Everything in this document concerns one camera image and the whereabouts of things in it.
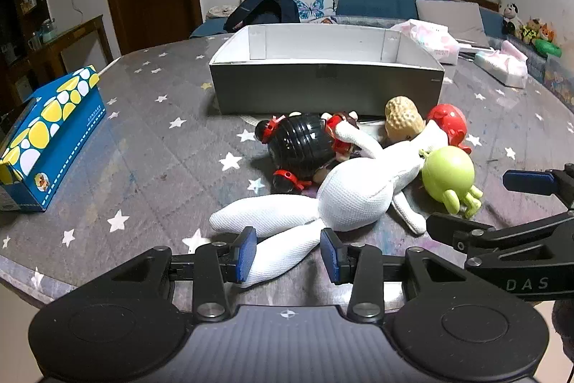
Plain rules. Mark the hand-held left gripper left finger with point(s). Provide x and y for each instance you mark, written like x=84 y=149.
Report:
x=246 y=255

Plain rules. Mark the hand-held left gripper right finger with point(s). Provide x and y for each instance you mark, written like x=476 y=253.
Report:
x=329 y=257

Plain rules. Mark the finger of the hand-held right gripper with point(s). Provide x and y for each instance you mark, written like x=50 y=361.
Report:
x=444 y=228
x=527 y=181

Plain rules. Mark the green round toy figure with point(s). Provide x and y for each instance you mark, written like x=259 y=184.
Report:
x=448 y=172

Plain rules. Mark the white plush rabbit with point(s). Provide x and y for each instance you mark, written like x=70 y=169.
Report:
x=354 y=190

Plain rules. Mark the red round toy figure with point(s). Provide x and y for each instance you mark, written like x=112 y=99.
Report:
x=448 y=118

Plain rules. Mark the black-haired doll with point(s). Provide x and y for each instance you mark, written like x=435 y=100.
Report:
x=296 y=145

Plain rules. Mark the tan peanut toy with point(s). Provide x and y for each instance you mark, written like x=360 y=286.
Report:
x=401 y=118

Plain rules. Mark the grey cardboard box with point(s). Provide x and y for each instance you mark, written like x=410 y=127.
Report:
x=314 y=87

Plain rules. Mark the colourful storage box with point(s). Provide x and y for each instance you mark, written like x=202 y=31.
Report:
x=560 y=80

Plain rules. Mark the small pink tissue pack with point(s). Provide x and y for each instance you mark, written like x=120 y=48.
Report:
x=502 y=66

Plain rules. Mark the green plastic toy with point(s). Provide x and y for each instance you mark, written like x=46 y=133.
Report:
x=547 y=47

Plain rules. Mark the white flat box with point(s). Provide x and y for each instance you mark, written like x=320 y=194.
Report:
x=475 y=47

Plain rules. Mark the orange fox plush toy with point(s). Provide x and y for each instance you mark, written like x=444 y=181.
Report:
x=547 y=34

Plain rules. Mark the yellow black plush toy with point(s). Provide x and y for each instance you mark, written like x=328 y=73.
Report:
x=531 y=31

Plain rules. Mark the panda plush toy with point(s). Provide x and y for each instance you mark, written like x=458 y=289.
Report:
x=510 y=17

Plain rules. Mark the large pink tissue pack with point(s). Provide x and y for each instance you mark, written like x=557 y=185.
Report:
x=430 y=39

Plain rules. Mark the grey cushion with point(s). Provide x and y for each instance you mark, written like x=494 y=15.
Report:
x=453 y=17

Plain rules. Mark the blue dotted tissue box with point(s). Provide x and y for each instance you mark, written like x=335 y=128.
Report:
x=54 y=140

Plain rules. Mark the blue sofa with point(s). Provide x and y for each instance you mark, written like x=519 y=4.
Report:
x=376 y=1

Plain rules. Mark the dark blue backpack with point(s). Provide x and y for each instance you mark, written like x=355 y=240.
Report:
x=264 y=10

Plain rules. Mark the wooden side table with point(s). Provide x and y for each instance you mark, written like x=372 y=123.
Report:
x=67 y=35

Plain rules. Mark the teal-lidded glass jar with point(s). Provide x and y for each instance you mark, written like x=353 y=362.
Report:
x=48 y=31

